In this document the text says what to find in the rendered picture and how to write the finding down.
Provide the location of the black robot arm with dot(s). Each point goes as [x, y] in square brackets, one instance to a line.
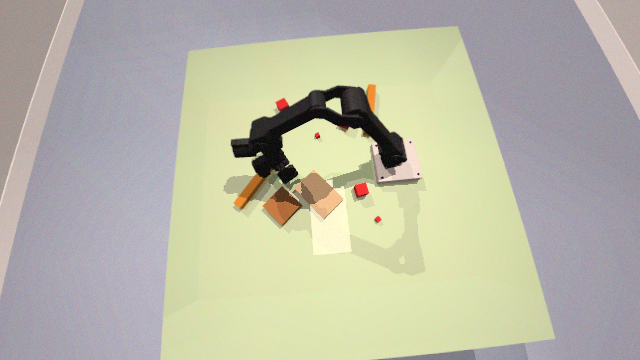
[265, 132]

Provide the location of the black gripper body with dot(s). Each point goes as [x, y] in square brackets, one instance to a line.
[288, 173]

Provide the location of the orange flat bar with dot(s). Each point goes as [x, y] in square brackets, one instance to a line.
[249, 191]
[371, 95]

